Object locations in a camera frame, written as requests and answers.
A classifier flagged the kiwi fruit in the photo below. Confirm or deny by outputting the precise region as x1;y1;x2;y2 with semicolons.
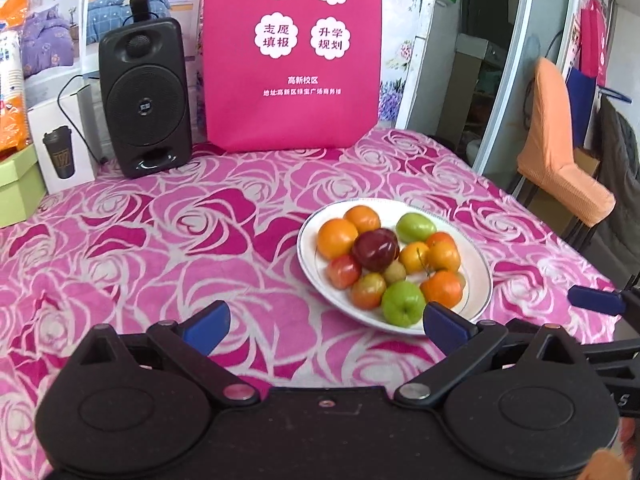
383;260;407;286

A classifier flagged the pink tote bag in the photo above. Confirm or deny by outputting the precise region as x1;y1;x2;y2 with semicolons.
202;0;382;152

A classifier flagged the right hand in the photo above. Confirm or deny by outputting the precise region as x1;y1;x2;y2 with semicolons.
578;418;639;480

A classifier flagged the light green box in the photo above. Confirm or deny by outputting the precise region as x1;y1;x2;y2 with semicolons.
0;145;47;228

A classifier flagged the green apple on plate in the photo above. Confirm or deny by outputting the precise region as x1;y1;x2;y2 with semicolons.
396;212;437;244

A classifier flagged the orange covered chair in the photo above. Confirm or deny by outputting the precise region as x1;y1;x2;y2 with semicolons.
508;58;616;252

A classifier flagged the orange fruit back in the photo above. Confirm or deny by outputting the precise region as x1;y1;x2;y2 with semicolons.
343;205;381;234

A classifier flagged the red orange peach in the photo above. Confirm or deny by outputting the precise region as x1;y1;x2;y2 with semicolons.
349;273;387;311

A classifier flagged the black speaker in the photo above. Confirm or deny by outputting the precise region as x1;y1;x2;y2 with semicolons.
98;0;192;179

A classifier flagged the white cup box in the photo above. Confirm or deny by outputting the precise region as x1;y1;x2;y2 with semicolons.
27;84;103;194

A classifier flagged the white round plate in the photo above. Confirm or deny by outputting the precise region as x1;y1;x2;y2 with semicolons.
296;198;492;336

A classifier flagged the orange white snack bag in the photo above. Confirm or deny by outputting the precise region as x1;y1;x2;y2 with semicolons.
0;0;29;159

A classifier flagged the yellow orange fruit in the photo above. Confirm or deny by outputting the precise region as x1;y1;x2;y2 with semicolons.
399;242;430;275

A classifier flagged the green apple front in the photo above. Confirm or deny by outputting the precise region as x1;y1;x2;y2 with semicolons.
381;281;426;328

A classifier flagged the large orange fruit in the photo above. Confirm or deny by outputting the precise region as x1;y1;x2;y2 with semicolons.
317;218;359;261

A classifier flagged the red apple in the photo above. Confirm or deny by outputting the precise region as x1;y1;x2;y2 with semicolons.
326;254;362;290

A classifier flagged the orange with green leaf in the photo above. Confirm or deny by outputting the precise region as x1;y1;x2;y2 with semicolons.
420;270;464;309

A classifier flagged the small tangerine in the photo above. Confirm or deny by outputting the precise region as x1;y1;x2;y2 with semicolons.
426;232;461;272

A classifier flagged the green apple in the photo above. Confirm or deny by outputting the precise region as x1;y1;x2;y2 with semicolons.
381;281;426;328
396;212;437;244

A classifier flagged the dark red plum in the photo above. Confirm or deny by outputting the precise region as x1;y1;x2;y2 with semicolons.
352;228;399;273

